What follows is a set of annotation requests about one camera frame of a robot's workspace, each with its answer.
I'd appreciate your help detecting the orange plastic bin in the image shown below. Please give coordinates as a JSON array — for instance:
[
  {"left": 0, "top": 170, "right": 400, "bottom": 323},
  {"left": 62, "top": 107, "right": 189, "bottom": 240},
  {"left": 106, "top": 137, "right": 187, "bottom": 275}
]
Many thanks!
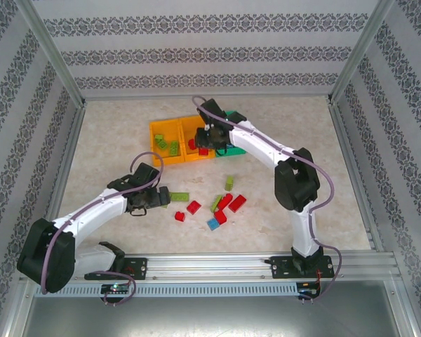
[
  {"left": 149, "top": 117, "right": 186, "bottom": 168},
  {"left": 180, "top": 114, "right": 215, "bottom": 164}
]

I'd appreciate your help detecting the green plastic bin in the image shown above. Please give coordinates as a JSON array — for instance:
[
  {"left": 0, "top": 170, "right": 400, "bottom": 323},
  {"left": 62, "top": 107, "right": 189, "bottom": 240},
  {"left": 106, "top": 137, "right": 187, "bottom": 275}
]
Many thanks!
[{"left": 215, "top": 110, "right": 247, "bottom": 158}]

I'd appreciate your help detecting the stepped red lego brick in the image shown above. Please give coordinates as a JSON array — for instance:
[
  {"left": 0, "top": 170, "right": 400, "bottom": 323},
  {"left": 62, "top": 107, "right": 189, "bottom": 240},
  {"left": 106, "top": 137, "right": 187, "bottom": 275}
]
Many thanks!
[{"left": 218, "top": 192, "right": 234, "bottom": 211}]

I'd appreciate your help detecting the wide red lego brick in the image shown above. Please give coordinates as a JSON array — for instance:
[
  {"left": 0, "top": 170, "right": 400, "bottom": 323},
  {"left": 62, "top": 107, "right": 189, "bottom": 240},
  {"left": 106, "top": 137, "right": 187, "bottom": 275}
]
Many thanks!
[{"left": 228, "top": 194, "right": 248, "bottom": 213}]

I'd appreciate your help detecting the small circuit board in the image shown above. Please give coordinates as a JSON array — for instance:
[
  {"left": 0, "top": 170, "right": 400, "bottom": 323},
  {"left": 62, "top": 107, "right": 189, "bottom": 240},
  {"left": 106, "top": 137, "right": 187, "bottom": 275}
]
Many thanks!
[
  {"left": 100, "top": 283, "right": 131, "bottom": 295},
  {"left": 297, "top": 280, "right": 321, "bottom": 299}
]

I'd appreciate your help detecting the grey metal panel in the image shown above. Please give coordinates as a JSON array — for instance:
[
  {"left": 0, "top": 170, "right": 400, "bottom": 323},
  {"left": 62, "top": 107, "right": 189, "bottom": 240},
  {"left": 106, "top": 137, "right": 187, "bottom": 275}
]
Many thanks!
[{"left": 6, "top": 280, "right": 418, "bottom": 337}]

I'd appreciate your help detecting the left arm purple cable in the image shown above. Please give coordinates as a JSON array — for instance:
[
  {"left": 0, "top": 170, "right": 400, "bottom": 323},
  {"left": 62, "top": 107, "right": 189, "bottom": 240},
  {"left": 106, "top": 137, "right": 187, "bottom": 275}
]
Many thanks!
[{"left": 40, "top": 151, "right": 164, "bottom": 306}]

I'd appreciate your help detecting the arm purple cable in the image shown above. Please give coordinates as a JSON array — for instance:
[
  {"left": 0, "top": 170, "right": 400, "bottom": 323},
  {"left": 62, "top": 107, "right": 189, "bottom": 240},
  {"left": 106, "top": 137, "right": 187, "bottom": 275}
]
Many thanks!
[
  {"left": 192, "top": 95, "right": 343, "bottom": 305},
  {"left": 40, "top": 151, "right": 164, "bottom": 306}
]

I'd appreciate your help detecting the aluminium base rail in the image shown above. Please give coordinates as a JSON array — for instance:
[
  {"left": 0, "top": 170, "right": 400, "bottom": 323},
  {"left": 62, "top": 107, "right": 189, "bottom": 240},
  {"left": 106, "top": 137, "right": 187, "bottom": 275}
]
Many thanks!
[{"left": 20, "top": 251, "right": 398, "bottom": 282}]

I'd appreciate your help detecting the aluminium side rail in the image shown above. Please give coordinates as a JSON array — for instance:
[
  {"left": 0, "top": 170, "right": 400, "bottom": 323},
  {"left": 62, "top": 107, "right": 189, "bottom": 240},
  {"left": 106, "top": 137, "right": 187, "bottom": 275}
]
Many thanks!
[
  {"left": 328, "top": 100, "right": 387, "bottom": 252},
  {"left": 45, "top": 103, "right": 88, "bottom": 225}
]

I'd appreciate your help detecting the slotted metal cable tray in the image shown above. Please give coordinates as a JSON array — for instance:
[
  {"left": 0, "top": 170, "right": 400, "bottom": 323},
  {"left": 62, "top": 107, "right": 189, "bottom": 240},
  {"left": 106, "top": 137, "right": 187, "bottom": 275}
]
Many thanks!
[{"left": 33, "top": 282, "right": 301, "bottom": 298}]

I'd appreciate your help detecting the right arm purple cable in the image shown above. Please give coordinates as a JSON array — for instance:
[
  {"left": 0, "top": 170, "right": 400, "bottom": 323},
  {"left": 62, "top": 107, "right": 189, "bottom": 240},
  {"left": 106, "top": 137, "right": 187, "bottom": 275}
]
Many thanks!
[{"left": 192, "top": 95, "right": 343, "bottom": 305}]

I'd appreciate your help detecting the aluminium frame post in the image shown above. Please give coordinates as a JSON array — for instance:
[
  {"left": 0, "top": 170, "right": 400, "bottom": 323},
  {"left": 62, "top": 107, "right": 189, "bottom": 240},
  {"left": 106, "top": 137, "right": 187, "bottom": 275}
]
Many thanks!
[
  {"left": 326, "top": 0, "right": 396, "bottom": 105},
  {"left": 15, "top": 0, "right": 87, "bottom": 110}
]

